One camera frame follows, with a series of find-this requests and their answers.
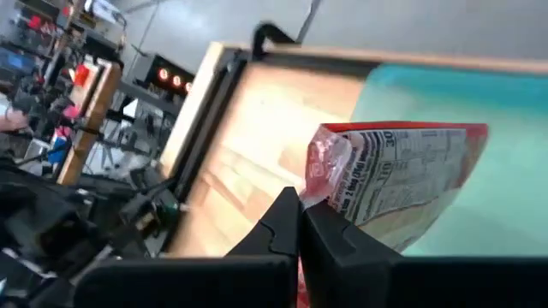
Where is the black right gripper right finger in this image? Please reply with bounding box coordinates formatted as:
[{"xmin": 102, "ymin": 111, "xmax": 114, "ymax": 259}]
[{"xmin": 301, "ymin": 198, "xmax": 548, "ymax": 308}]

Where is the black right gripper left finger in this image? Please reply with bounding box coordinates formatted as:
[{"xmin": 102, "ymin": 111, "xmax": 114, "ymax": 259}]
[{"xmin": 73, "ymin": 186, "xmax": 301, "ymax": 308}]

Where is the red snack packet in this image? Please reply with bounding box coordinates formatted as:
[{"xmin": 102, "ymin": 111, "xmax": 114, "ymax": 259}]
[{"xmin": 296, "ymin": 121, "xmax": 490, "ymax": 308}]

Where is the teal mat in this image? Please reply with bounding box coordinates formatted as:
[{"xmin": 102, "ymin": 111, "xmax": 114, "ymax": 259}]
[{"xmin": 349, "ymin": 62, "xmax": 548, "ymax": 258}]

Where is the black rack with red lights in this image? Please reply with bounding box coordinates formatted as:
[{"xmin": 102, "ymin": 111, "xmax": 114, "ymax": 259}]
[{"xmin": 128, "ymin": 51, "xmax": 197, "ymax": 116}]

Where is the black clamp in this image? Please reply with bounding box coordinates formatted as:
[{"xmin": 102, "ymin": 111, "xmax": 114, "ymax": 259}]
[{"xmin": 251, "ymin": 21, "xmax": 299, "ymax": 61}]

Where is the person's hand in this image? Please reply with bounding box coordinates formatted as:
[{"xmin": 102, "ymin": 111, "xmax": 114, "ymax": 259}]
[{"xmin": 0, "ymin": 105, "xmax": 30, "ymax": 133}]

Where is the cluttered storage shelf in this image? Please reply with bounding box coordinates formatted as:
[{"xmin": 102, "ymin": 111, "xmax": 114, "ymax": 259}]
[{"xmin": 0, "ymin": 0, "xmax": 86, "ymax": 108}]

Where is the black table frame rail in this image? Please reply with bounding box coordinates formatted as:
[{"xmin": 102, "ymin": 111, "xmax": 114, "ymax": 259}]
[{"xmin": 170, "ymin": 47, "xmax": 253, "ymax": 206}]

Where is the wooden post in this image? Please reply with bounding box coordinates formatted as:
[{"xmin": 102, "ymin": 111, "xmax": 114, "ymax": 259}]
[{"xmin": 57, "ymin": 62, "xmax": 124, "ymax": 186}]

